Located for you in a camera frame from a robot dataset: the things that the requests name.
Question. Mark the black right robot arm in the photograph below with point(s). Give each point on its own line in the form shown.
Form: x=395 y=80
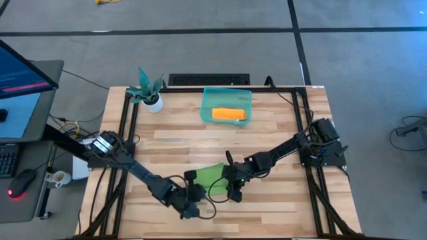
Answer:
x=283 y=150

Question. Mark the grey floor stand leg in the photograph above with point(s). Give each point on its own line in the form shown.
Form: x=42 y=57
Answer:
x=413 y=127

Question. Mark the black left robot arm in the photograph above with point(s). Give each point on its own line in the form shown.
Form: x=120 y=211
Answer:
x=140 y=170

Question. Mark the orange microfiber towel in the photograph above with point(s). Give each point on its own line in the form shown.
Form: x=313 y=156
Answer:
x=229 y=114

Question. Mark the black aluminium table frame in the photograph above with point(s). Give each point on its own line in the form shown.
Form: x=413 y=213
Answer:
x=180 y=90

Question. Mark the teal translucent plastic basket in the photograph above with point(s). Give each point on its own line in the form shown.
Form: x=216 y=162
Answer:
x=227 y=100

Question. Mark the laptop monitor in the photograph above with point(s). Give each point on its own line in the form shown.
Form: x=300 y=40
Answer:
x=20 y=73

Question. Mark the grey desk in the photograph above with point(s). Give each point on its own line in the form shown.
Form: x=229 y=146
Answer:
x=43 y=110

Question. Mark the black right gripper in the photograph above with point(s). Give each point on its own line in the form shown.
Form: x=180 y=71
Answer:
x=235 y=173

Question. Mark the black keyboard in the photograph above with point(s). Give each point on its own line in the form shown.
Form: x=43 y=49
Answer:
x=208 y=79
x=6 y=160

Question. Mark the green microfiber towel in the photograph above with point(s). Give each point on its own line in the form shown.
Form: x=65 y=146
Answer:
x=210 y=176

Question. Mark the white cup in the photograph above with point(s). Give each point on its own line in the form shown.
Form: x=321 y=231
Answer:
x=60 y=179

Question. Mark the white box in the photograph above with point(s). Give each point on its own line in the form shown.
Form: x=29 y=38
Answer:
x=80 y=168

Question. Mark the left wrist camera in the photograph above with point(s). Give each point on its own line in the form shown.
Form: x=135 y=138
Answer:
x=190 y=176

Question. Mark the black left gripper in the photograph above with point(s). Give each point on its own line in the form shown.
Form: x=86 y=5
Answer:
x=190 y=200

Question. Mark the black mouse with light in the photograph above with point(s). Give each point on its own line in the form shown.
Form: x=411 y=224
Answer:
x=20 y=183

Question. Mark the green snake plant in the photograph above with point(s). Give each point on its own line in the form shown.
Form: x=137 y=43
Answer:
x=146 y=86

